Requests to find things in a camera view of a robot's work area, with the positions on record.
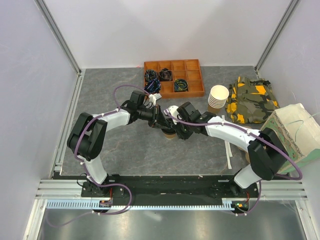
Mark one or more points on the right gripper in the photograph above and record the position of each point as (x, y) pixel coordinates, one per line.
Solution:
(184, 136)

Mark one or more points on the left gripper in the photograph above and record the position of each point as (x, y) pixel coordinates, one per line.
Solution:
(158, 119)

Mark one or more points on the brown paper coffee cup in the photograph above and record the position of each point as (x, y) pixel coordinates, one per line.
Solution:
(170, 136)

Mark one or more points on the black plastic cup lid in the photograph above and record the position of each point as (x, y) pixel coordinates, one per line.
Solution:
(170, 131)

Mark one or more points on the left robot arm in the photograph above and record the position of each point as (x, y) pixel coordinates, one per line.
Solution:
(87, 137)

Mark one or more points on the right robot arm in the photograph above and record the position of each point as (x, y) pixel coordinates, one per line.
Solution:
(266, 152)

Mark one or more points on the blue striped rolled tie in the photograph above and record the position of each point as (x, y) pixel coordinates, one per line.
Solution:
(153, 86)

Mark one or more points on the green yellow rolled tie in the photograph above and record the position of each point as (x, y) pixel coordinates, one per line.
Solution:
(180, 85)

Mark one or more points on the white wrapped straw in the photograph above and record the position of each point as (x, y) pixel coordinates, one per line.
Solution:
(229, 162)
(228, 149)

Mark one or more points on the orange wooden compartment tray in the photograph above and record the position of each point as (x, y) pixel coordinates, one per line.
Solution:
(188, 69)

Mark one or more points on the stack of paper cups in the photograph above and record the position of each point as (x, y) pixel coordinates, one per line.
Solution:
(217, 98)

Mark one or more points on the brown rolled tie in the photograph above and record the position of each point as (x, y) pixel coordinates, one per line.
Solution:
(165, 75)

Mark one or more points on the dark rolled tie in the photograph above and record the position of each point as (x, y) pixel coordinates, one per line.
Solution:
(150, 75)

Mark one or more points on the cardboard cup carrier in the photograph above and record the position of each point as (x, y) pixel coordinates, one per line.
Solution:
(246, 154)

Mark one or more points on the camouflage cloth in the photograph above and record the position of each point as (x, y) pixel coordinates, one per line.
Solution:
(250, 101)

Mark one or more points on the green printed paper bag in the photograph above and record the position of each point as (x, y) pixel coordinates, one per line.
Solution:
(298, 132)

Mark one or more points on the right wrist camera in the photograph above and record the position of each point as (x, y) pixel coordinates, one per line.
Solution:
(172, 113)

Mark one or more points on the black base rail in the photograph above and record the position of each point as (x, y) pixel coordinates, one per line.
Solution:
(168, 191)

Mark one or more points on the slotted cable duct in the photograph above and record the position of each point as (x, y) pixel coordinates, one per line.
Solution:
(98, 205)

